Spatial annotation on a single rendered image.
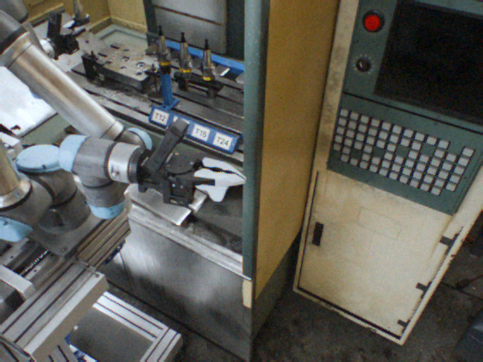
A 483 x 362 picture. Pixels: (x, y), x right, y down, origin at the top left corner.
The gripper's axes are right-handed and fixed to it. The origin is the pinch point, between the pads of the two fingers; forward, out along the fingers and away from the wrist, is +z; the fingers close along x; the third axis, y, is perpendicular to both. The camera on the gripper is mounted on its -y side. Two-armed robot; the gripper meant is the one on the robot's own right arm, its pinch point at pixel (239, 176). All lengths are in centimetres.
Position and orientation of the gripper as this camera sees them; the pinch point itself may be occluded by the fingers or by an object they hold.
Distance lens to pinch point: 81.0
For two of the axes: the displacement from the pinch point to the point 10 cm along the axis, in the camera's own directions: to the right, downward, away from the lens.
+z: 9.6, 1.9, -1.9
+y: -0.4, 7.9, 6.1
